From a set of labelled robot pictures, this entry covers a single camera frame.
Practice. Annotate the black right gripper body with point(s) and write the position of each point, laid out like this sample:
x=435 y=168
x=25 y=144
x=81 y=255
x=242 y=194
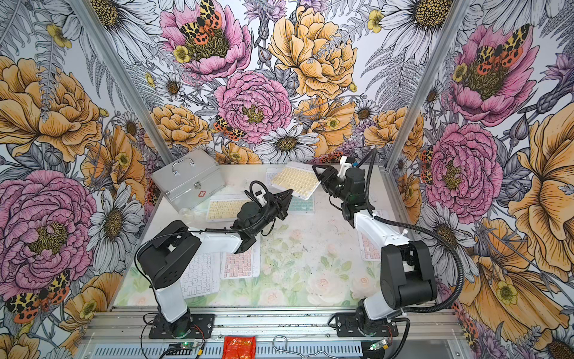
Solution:
x=340 y=191

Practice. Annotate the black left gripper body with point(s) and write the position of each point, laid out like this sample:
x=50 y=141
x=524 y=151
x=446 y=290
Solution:
x=270 y=211

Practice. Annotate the green keyboard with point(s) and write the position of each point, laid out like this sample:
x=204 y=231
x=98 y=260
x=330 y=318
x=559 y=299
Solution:
x=301 y=207

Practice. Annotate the yellow keyboard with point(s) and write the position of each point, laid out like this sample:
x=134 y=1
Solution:
x=225 y=209
x=298 y=177

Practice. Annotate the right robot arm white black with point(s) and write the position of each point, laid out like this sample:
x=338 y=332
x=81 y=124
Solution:
x=407 y=274

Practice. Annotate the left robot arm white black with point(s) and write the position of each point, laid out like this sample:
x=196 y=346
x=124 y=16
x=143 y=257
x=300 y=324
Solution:
x=165 y=257

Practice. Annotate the white keyboard far centre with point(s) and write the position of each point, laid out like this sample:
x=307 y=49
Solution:
x=271 y=172

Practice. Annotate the white keyboard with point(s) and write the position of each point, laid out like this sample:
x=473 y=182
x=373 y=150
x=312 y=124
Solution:
x=271 y=172
x=202 y=276

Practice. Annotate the pink keyboard upright near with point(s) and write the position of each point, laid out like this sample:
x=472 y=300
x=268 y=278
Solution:
x=243 y=265

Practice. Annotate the pink keyboard right edge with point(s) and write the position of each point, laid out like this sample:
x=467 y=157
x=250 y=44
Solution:
x=368 y=250

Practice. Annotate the silver metal case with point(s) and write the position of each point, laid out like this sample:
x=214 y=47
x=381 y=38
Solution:
x=190 y=180

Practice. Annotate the white keyboard near left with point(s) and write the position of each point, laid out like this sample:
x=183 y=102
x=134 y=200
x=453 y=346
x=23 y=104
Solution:
x=202 y=276

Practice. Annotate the red packet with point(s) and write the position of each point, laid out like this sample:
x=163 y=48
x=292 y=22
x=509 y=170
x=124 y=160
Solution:
x=239 y=348

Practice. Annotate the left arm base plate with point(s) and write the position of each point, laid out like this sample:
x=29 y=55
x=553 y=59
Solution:
x=189 y=326

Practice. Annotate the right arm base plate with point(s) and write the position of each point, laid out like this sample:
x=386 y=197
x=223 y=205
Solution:
x=359 y=325

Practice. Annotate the aluminium front rail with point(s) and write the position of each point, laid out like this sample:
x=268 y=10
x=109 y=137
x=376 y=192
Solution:
x=126 y=325

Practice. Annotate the right aluminium frame post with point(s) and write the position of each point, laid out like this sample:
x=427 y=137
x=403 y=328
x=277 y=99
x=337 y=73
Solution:
x=437 y=56

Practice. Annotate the aluminium frame post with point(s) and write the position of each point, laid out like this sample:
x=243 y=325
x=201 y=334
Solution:
x=437 y=56
x=88 y=18

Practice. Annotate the left aluminium frame post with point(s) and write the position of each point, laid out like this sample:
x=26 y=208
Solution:
x=88 y=18

